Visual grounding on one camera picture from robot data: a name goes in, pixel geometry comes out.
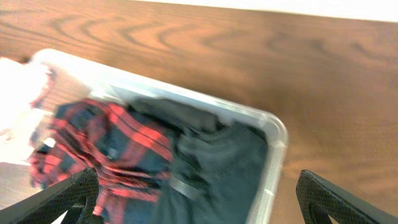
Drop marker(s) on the red navy plaid shirt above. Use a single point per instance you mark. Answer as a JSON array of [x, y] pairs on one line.
[[129, 151]]

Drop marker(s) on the clear plastic storage bin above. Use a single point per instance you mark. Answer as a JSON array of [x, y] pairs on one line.
[[79, 77]]

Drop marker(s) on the large black garment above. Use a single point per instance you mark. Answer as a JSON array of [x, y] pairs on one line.
[[178, 114]]

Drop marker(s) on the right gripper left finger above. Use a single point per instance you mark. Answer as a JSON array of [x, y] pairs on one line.
[[74, 197]]

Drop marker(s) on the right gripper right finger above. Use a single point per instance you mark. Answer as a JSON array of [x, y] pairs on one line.
[[322, 202]]

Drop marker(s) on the dark navy garment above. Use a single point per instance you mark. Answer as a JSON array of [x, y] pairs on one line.
[[214, 177]]

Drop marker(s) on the pink printed t-shirt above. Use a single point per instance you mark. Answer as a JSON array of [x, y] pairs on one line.
[[22, 86]]

